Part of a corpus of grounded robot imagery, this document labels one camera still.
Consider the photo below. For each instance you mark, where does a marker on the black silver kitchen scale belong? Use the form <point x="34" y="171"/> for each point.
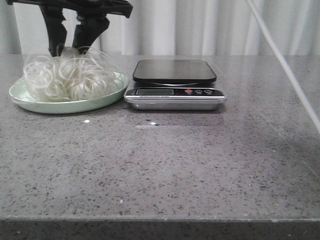
<point x="174" y="85"/>

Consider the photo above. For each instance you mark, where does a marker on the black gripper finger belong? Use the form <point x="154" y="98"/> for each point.
<point x="90" y="27"/>
<point x="56" y="31"/>

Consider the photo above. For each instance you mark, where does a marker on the light green plate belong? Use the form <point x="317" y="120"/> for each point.
<point x="20" y="96"/>

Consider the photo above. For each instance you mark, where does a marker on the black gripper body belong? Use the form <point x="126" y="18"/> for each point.
<point x="87" y="7"/>

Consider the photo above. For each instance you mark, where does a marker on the white vermicelli noodle bundle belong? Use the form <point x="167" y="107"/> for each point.
<point x="78" y="74"/>

